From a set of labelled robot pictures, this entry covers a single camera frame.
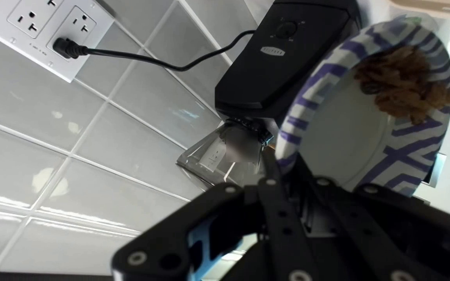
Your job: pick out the white double wall outlet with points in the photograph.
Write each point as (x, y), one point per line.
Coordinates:
(38, 25)

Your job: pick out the blue patterned paper bowl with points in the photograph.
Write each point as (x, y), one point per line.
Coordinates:
(339, 135)

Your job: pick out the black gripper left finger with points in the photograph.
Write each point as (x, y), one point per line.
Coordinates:
(203, 234)

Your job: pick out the brown cereal flakes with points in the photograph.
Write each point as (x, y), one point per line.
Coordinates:
(402, 83)

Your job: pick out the black coffee grinder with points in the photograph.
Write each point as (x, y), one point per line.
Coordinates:
(281, 63)

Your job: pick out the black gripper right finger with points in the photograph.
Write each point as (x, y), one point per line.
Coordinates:
(402, 239)

